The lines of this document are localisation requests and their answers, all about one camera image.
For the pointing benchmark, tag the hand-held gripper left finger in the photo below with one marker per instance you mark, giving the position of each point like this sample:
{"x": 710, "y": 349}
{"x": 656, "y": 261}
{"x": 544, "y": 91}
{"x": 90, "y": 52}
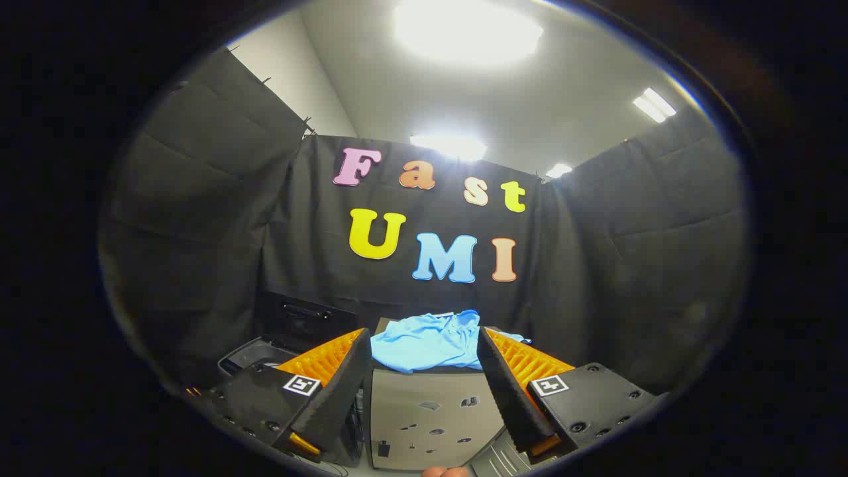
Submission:
{"x": 344, "y": 391}

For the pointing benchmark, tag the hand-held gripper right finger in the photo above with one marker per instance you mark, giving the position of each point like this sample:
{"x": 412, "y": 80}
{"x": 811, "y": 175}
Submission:
{"x": 507, "y": 391}

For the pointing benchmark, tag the light blue polo shirt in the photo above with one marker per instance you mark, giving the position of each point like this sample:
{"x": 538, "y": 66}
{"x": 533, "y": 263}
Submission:
{"x": 424, "y": 344}

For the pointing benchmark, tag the grey ribbed panel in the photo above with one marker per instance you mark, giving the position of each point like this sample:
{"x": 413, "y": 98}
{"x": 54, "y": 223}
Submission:
{"x": 497, "y": 458}

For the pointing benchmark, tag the grey metal cabinet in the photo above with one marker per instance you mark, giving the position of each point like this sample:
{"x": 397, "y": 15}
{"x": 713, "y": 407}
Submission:
{"x": 424, "y": 404}

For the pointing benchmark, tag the black backdrop cloth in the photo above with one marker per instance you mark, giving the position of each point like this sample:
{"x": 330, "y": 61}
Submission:
{"x": 199, "y": 232}

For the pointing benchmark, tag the small ceiling light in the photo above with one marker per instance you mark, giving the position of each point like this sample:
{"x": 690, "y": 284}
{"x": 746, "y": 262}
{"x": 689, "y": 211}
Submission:
{"x": 558, "y": 171}

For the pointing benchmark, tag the oval ceiling light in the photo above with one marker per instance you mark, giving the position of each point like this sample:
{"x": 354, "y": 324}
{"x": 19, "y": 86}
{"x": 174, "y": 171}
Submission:
{"x": 450, "y": 147}

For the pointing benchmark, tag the rectangular ceiling light panel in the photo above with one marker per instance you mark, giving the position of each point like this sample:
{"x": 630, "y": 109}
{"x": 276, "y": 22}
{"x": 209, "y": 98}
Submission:
{"x": 654, "y": 105}

